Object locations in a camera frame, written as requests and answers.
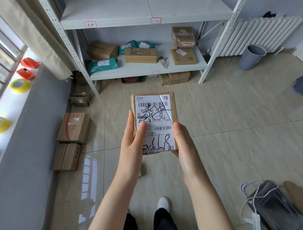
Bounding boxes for person's right hand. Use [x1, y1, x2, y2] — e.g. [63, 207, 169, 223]
[170, 121, 206, 182]

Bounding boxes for person's left hand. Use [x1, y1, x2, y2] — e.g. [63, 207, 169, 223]
[118, 110, 147, 171]

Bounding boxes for cardboard parcel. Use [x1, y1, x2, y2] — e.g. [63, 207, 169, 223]
[130, 92, 178, 156]

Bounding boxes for person's right forearm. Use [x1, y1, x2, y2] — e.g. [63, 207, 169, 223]
[182, 170, 235, 230]

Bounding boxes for person's left forearm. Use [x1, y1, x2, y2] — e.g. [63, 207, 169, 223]
[88, 165, 143, 230]

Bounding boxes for wide cardboard box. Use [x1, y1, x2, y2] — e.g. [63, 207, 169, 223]
[167, 71, 191, 86]

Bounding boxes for large red-print cardboard box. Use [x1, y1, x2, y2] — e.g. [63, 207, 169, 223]
[56, 112, 92, 145]

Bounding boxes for person's white shoe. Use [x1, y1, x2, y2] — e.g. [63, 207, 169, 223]
[157, 196, 171, 212]

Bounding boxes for small crumpled packet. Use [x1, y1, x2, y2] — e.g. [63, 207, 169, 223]
[158, 56, 169, 69]

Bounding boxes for long cardboard box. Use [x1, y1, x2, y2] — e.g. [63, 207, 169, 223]
[124, 47, 158, 64]

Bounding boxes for flat square cardboard box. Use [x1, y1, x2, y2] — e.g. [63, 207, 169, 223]
[171, 48, 197, 66]

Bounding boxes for teal plastic mailer bag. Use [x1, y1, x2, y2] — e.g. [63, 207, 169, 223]
[136, 41, 156, 50]
[119, 40, 138, 55]
[87, 58, 119, 74]

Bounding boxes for person's black trousers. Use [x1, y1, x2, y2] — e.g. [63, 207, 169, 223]
[123, 208, 178, 230]

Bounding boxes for plain brown cardboard box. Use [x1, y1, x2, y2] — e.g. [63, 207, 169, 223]
[86, 41, 119, 61]

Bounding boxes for taped cardboard box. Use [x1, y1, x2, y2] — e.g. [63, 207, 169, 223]
[171, 27, 196, 48]

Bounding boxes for grey waste bin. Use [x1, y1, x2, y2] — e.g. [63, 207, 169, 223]
[237, 44, 267, 71]

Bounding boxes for white charger plug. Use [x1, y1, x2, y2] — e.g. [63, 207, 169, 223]
[243, 212, 261, 230]

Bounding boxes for white metal shelf unit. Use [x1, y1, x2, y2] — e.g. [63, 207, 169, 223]
[39, 0, 247, 96]

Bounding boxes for white radiator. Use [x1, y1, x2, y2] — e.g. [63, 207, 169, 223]
[216, 16, 303, 57]

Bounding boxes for brown cardboard sheet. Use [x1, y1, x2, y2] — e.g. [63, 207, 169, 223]
[284, 181, 303, 205]

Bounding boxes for dark grey object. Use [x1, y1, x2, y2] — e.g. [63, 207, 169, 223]
[293, 76, 303, 96]

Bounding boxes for orange tape dispenser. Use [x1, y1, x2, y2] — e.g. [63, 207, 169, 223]
[20, 57, 41, 69]
[16, 68, 36, 81]

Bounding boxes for yellow tape roll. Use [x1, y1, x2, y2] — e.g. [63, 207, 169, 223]
[0, 116, 12, 133]
[9, 78, 32, 94]

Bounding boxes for beige curtain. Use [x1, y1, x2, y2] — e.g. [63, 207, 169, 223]
[0, 0, 77, 81]

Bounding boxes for dark item on radiator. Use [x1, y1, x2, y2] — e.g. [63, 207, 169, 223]
[262, 11, 285, 19]

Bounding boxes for white cable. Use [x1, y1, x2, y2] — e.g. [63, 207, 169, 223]
[240, 180, 280, 223]

